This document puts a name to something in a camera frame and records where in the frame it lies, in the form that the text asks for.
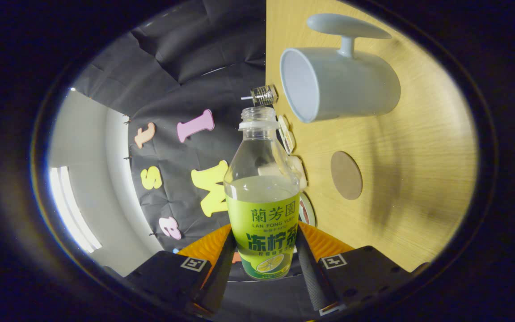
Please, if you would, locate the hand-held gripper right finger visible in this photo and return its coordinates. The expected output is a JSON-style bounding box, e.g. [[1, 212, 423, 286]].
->
[[295, 221, 414, 317]]

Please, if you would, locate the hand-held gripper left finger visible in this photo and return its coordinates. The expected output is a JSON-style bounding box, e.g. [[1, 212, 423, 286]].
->
[[126, 224, 236, 316]]

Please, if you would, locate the green label juice bottle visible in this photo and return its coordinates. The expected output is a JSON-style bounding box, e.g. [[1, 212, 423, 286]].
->
[[224, 106, 301, 281]]

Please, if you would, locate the round brown coaster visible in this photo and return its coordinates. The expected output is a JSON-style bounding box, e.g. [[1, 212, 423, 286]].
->
[[330, 151, 363, 200]]

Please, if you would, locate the pale blue cup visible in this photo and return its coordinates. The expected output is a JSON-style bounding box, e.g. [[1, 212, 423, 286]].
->
[[279, 13, 401, 124]]

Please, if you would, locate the pale green round plate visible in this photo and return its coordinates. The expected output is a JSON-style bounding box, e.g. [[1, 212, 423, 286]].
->
[[299, 192, 317, 227]]

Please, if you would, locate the white toaster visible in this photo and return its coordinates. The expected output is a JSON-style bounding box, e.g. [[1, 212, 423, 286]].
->
[[289, 155, 308, 191]]

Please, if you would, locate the white divided tray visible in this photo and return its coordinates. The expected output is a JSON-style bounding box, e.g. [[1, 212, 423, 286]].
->
[[278, 115, 295, 154]]

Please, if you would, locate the wooden table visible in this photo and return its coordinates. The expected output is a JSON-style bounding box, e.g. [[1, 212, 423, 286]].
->
[[265, 0, 479, 273]]

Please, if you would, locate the black backdrop cloth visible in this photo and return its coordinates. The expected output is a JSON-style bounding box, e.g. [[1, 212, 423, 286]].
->
[[71, 0, 316, 320]]

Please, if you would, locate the wire mesh holder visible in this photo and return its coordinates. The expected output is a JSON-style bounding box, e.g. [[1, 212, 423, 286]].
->
[[251, 85, 279, 106]]

